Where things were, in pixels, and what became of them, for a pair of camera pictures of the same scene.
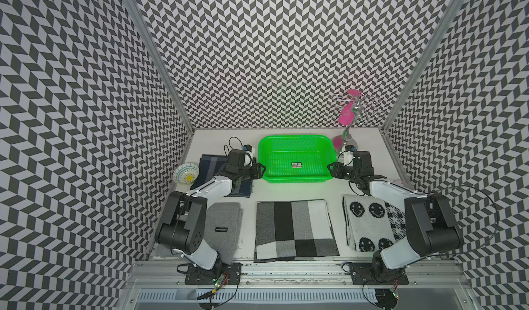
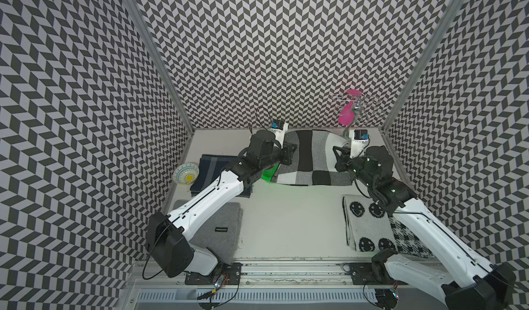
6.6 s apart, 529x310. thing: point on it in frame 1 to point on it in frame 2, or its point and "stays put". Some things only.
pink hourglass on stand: (352, 105) stays put
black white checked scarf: (287, 229) to (313, 160)
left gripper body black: (246, 172) to (281, 155)
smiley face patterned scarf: (371, 224) stays put
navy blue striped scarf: (209, 166) stays put
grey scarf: (222, 229) stays put
